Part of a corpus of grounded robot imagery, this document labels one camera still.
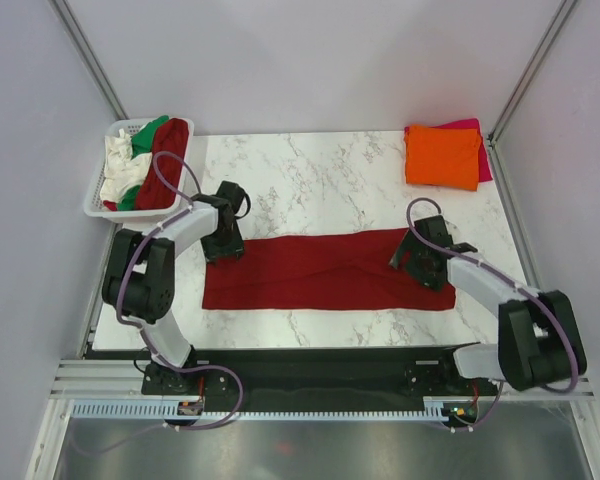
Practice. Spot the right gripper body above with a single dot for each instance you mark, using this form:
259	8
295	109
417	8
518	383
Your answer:
415	262

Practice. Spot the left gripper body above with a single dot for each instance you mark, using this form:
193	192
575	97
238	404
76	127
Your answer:
223	244

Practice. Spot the dark red t-shirt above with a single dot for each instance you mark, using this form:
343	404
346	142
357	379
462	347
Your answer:
343	272

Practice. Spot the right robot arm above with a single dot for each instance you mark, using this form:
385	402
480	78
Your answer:
538	343

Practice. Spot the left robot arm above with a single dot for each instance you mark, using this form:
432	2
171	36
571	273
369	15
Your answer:
139	281

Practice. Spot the folded orange t-shirt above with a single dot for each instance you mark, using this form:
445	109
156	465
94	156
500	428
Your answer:
442	157

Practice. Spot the dark red shirt in basket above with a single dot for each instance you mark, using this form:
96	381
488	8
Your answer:
170	137

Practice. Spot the white t-shirt in basket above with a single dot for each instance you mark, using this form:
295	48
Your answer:
121	170

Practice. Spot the green t-shirt in basket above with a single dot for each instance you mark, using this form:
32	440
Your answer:
141	143

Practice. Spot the white plastic basket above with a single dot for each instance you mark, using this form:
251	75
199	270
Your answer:
95	207

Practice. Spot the folded pink t-shirt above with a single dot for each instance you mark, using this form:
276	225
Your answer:
482	150

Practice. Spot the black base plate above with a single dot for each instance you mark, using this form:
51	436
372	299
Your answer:
333	379

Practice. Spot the white slotted cable duct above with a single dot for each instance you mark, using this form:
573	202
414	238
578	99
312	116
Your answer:
173	410

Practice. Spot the aluminium front rail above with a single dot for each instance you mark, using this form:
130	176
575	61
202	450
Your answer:
118	379

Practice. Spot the left aluminium frame post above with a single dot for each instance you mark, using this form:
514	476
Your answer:
80	42

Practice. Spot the aluminium frame post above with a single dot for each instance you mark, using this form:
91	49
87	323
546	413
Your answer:
80	42
549	38

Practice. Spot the right aluminium frame post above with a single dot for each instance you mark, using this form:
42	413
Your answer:
549	38

